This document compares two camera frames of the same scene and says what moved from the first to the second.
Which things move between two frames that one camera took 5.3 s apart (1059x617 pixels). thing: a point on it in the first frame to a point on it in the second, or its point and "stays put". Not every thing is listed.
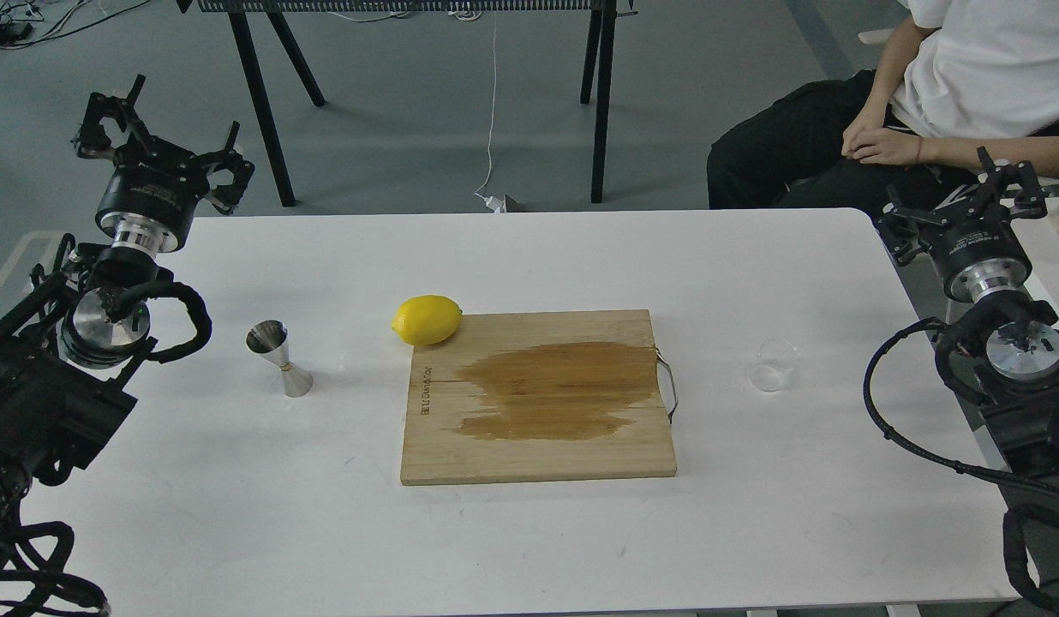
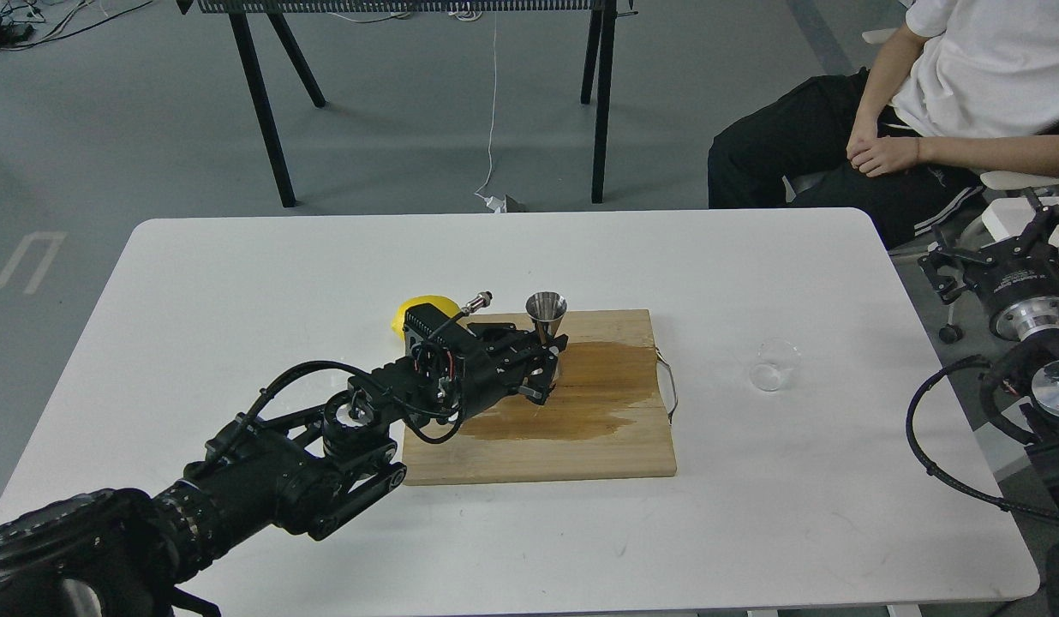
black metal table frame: x=601 y=38 stays put
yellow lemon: x=427 y=320 stays put
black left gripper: x=147 y=204 to x=452 y=368
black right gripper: x=978 y=252 to x=1007 y=278
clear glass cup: x=774 y=365 stays put
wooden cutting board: x=536 y=397 stays put
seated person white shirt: x=961 y=74 stays put
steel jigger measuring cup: x=270 y=338 to x=547 y=309
